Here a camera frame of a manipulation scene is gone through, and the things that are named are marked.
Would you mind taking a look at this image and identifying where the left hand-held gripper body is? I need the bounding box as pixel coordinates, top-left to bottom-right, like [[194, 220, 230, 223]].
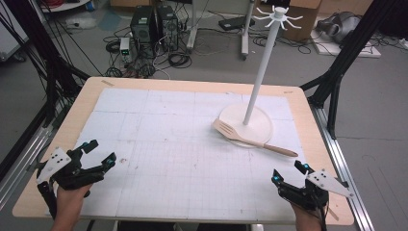
[[36, 146, 108, 192]]

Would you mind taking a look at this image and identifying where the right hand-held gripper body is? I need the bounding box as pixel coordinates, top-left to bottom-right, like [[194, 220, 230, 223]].
[[277, 169, 356, 212]]

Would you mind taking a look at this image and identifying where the wooden slotted spatula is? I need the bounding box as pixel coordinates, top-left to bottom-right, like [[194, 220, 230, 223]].
[[212, 117, 299, 159]]

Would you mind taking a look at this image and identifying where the white utensil stand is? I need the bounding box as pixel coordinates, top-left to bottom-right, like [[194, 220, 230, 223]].
[[218, 4, 304, 149]]

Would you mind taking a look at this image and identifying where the person's right hand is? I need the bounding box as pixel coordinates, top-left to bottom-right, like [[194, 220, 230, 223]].
[[291, 202, 322, 226]]

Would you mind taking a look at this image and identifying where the person's left hand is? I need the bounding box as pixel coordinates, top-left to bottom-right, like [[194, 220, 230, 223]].
[[55, 185, 92, 223]]

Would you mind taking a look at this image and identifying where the white grid mat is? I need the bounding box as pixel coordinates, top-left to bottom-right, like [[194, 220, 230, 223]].
[[47, 88, 310, 223]]

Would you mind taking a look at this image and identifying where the grey bench power supply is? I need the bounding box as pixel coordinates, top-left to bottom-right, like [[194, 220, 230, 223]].
[[118, 37, 134, 64]]

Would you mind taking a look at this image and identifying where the white flat board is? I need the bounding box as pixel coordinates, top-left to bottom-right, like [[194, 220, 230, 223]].
[[310, 38, 383, 60]]

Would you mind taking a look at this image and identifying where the black computer tower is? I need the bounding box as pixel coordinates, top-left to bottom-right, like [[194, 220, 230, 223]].
[[156, 4, 180, 53], [129, 5, 158, 45]]

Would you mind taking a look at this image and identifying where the white round table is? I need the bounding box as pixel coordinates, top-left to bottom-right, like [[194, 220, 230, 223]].
[[39, 0, 93, 14]]

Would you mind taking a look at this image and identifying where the grey rounded machine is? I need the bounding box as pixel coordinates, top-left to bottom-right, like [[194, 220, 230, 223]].
[[315, 12, 363, 45]]

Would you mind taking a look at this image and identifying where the white metal stand leg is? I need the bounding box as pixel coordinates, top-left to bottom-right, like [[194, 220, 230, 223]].
[[186, 0, 199, 51], [240, 0, 257, 61]]

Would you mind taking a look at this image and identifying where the brown cardboard box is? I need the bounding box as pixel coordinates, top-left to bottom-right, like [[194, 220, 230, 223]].
[[256, 0, 322, 43]]

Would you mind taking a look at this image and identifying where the black flat device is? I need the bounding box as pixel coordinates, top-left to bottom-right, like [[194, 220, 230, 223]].
[[217, 14, 256, 32]]

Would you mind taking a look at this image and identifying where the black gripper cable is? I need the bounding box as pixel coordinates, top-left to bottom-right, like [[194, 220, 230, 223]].
[[316, 205, 329, 231]]

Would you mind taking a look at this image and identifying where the black gripper strap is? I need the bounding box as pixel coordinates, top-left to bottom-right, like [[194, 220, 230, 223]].
[[36, 180, 59, 220]]

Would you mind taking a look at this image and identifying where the aluminium rail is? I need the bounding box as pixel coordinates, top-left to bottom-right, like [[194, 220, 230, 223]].
[[0, 124, 55, 211], [312, 105, 375, 231]]

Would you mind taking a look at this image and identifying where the black metal frame post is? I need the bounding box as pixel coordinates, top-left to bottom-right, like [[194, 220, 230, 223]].
[[299, 0, 399, 141], [2, 0, 91, 128]]

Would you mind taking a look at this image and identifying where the tangle of black cables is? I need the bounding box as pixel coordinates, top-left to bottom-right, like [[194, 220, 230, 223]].
[[102, 24, 194, 79]]

